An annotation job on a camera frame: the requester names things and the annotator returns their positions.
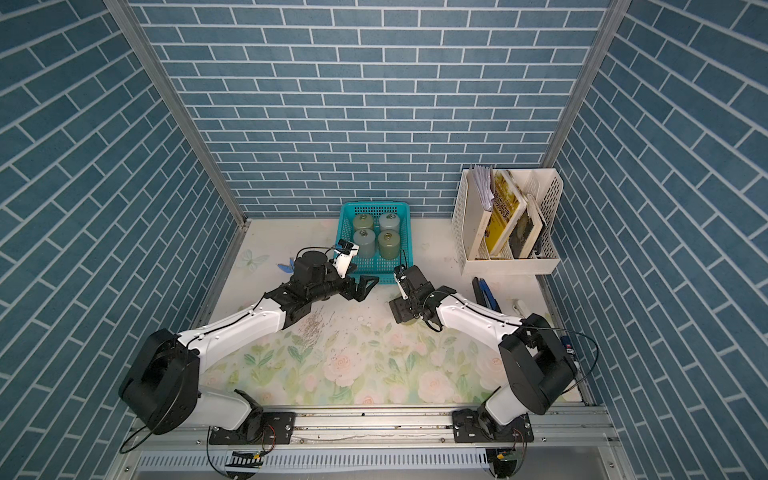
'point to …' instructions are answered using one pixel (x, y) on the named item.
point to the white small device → (521, 308)
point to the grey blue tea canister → (366, 241)
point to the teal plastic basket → (377, 265)
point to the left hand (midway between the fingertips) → (374, 275)
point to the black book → (520, 234)
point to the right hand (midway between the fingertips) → (406, 303)
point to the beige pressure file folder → (479, 204)
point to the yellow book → (508, 207)
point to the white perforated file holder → (546, 187)
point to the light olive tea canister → (414, 322)
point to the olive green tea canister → (363, 221)
